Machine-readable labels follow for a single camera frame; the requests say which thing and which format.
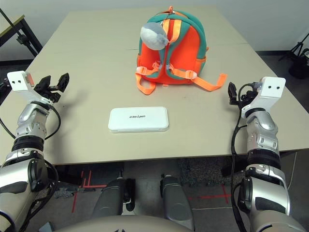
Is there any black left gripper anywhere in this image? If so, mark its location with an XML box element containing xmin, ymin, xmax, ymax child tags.
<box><xmin>33</xmin><ymin>72</ymin><xmax>70</xmax><ymax>104</ymax></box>

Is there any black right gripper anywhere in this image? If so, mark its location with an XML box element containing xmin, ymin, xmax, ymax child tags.
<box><xmin>228</xmin><ymin>82</ymin><xmax>260</xmax><ymax>106</ymax></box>

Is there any orange and teal backpack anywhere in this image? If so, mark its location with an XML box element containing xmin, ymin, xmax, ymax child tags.
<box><xmin>135</xmin><ymin>6</ymin><xmax>228</xmax><ymax>95</ymax></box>

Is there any white hard pencil case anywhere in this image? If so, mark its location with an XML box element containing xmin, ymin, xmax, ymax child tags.
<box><xmin>108</xmin><ymin>106</ymin><xmax>169</xmax><ymax>133</ymax></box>

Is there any grey plush toy pendant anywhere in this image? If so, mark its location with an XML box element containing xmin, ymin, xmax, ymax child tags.
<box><xmin>140</xmin><ymin>20</ymin><xmax>168</xmax><ymax>51</ymax></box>

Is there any black bin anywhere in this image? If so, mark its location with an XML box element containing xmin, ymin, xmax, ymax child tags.
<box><xmin>288</xmin><ymin>48</ymin><xmax>309</xmax><ymax>78</ymax></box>

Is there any black tripod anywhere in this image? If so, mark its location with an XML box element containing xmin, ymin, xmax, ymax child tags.
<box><xmin>284</xmin><ymin>32</ymin><xmax>309</xmax><ymax>63</ymax></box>

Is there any grey crumpled cloth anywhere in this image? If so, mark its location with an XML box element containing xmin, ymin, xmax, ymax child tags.
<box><xmin>54</xmin><ymin>187</ymin><xmax>80</xmax><ymax>199</ymax></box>

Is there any grey right robot leg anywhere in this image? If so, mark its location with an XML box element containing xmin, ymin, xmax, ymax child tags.
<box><xmin>161</xmin><ymin>175</ymin><xmax>195</xmax><ymax>230</ymax></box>

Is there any grey robot leg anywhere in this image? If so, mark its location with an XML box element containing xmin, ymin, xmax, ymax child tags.
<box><xmin>93</xmin><ymin>177</ymin><xmax>126</xmax><ymax>218</ymax></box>
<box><xmin>161</xmin><ymin>175</ymin><xmax>195</xmax><ymax>230</ymax></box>

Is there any grey left robot leg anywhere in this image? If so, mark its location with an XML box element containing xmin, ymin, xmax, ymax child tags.
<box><xmin>93</xmin><ymin>177</ymin><xmax>126</xmax><ymax>218</ymax></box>

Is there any beige robot torso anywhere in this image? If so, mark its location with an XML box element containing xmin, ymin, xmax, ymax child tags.
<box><xmin>38</xmin><ymin>215</ymin><xmax>201</xmax><ymax>232</ymax></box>

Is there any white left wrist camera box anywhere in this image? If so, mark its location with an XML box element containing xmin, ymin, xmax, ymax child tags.
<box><xmin>7</xmin><ymin>71</ymin><xmax>55</xmax><ymax>105</ymax></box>

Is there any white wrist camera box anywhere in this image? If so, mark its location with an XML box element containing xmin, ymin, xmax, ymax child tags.
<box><xmin>7</xmin><ymin>71</ymin><xmax>55</xmax><ymax>105</ymax></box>
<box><xmin>241</xmin><ymin>76</ymin><xmax>286</xmax><ymax>119</ymax></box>

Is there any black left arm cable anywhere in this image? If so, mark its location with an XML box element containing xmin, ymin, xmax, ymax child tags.
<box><xmin>0</xmin><ymin>103</ymin><xmax>61</xmax><ymax>142</ymax></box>

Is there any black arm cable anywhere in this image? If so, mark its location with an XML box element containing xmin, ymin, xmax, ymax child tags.
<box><xmin>230</xmin><ymin>83</ymin><xmax>254</xmax><ymax>232</ymax></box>
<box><xmin>0</xmin><ymin>103</ymin><xmax>61</xmax><ymax>142</ymax></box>

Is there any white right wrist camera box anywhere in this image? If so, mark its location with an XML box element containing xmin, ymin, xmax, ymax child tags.
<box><xmin>241</xmin><ymin>76</ymin><xmax>286</xmax><ymax>119</ymax></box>

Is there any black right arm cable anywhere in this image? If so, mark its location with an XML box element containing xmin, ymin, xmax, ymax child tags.
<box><xmin>230</xmin><ymin>83</ymin><xmax>254</xmax><ymax>232</ymax></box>

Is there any black frame side table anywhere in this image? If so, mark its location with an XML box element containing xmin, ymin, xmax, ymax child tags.
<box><xmin>0</xmin><ymin>8</ymin><xmax>43</xmax><ymax>61</ymax></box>

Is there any white floor cable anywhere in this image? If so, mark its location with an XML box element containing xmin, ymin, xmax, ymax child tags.
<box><xmin>288</xmin><ymin>152</ymin><xmax>298</xmax><ymax>189</ymax></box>

